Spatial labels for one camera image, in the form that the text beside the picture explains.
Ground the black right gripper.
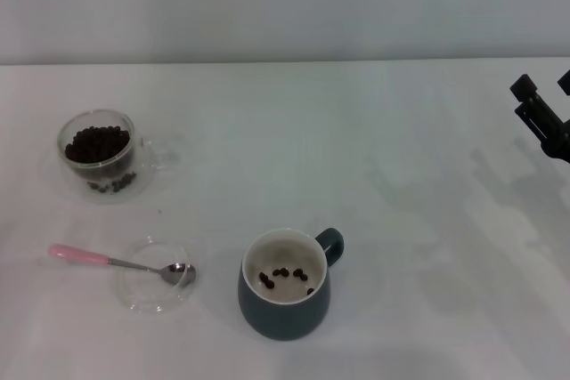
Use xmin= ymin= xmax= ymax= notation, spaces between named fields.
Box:
xmin=510 ymin=69 xmax=570 ymax=163

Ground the small scooped coffee beans batch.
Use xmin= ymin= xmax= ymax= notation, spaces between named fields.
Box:
xmin=258 ymin=266 xmax=318 ymax=296

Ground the pink-handled metal spoon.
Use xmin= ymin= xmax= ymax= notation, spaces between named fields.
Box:
xmin=48 ymin=243 xmax=198 ymax=287

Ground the clear double-walled glass cup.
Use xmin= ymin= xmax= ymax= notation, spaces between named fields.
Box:
xmin=55 ymin=108 xmax=182 ymax=206

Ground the dark coffee beans heap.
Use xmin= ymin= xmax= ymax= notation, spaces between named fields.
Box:
xmin=64 ymin=125 xmax=137 ymax=194

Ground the dark teal ceramic mug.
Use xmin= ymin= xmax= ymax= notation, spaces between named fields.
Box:
xmin=237 ymin=227 xmax=346 ymax=342

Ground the clear round glass saucer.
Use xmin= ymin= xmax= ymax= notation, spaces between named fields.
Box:
xmin=116 ymin=237 xmax=198 ymax=315

